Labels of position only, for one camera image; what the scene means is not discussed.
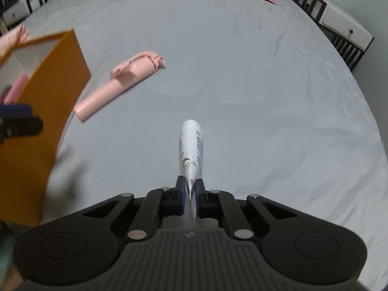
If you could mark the orange cardboard box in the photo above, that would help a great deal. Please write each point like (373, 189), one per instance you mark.
(39, 103)

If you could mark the white floral print tube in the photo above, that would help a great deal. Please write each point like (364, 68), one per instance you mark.
(191, 157)

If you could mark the pale pink item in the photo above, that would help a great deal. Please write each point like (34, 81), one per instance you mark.
(18, 88)

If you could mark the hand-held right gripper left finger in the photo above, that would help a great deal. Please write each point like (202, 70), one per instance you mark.
(180, 197)

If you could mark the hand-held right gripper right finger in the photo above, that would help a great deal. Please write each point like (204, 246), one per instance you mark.
(199, 197)

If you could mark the black and white nightstand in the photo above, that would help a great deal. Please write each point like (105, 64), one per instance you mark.
(339, 21)

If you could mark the black and white shelf unit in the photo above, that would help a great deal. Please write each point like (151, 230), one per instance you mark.
(24, 0)

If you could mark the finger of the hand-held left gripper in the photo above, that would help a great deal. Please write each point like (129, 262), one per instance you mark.
(21, 125)

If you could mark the pink selfie stick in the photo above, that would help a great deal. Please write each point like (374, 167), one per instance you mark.
(121, 81)

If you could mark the grey-blue bed sheet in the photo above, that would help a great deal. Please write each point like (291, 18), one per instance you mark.
(227, 66)

